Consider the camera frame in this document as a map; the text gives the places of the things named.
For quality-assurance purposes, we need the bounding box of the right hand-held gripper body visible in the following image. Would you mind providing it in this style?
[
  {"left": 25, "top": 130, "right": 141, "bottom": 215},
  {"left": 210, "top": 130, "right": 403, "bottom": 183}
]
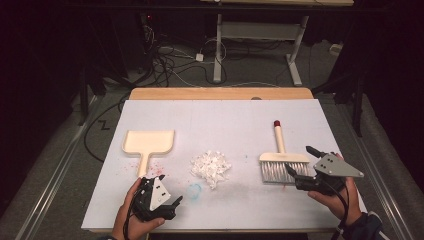
[{"left": 294, "top": 152, "right": 365, "bottom": 197}]

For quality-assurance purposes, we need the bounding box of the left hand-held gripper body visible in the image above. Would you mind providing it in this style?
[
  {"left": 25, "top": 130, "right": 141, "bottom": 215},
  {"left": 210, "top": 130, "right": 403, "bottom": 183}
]
[{"left": 132, "top": 176, "right": 177, "bottom": 223}]

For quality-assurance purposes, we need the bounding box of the cream brush with red cap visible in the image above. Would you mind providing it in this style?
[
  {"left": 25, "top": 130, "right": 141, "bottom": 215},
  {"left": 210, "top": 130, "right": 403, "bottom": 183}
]
[{"left": 258, "top": 119, "right": 311, "bottom": 185}]

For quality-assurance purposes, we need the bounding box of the pile of white paper scraps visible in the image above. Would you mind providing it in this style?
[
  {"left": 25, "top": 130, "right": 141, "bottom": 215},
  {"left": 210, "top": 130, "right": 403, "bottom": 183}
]
[{"left": 189, "top": 149, "right": 233, "bottom": 191}]

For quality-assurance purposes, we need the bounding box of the person's left hand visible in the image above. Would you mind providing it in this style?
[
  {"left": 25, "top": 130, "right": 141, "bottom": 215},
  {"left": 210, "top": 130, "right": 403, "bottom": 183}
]
[{"left": 110, "top": 177, "right": 166, "bottom": 240}]

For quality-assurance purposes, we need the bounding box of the person's right hand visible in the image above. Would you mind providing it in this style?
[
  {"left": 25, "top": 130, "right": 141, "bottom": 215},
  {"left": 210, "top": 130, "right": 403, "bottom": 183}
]
[{"left": 306, "top": 152, "right": 363, "bottom": 228}]

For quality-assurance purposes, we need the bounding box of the cream plastic dustpan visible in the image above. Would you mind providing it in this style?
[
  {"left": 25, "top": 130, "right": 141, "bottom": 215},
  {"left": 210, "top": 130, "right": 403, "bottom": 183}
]
[{"left": 121, "top": 129, "right": 176, "bottom": 179}]

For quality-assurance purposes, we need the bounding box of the black metal stand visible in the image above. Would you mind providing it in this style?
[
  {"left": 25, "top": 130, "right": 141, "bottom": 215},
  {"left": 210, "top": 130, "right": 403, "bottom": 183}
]
[
  {"left": 312, "top": 63, "right": 368, "bottom": 138},
  {"left": 77, "top": 64, "right": 108, "bottom": 127}
]

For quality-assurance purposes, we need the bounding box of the white board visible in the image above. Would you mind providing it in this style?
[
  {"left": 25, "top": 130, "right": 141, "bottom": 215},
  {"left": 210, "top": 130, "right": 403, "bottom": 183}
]
[{"left": 80, "top": 98, "right": 368, "bottom": 232}]

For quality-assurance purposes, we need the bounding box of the wooden table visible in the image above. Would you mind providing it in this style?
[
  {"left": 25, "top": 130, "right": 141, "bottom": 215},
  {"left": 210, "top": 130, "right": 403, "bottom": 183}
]
[{"left": 87, "top": 86, "right": 351, "bottom": 234}]

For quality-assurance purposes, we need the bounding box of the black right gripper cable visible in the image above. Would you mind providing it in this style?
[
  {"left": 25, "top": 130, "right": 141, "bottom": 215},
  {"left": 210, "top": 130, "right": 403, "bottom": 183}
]
[{"left": 324, "top": 179, "right": 350, "bottom": 231}]

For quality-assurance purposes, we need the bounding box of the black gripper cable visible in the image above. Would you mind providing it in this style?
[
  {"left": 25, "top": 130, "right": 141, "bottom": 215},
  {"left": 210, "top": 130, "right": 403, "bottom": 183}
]
[
  {"left": 122, "top": 188, "right": 141, "bottom": 240},
  {"left": 324, "top": 179, "right": 350, "bottom": 231}
]

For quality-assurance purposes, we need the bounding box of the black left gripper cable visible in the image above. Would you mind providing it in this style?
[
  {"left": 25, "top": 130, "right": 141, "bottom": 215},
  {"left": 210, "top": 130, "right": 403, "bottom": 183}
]
[{"left": 122, "top": 188, "right": 141, "bottom": 240}]

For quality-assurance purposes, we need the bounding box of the long black floor cable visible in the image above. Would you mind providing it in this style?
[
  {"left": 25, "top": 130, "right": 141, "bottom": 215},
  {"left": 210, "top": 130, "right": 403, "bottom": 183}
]
[{"left": 82, "top": 95, "right": 132, "bottom": 164}]

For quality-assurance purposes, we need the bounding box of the tangle of black floor cables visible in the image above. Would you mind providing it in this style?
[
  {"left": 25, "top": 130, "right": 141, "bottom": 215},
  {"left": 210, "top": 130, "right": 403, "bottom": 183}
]
[{"left": 138, "top": 13, "right": 229, "bottom": 88}]

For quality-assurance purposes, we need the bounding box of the white metal desk frame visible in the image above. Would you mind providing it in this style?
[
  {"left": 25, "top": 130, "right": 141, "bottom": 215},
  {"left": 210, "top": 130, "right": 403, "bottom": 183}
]
[{"left": 199, "top": 0, "right": 355, "bottom": 87}]

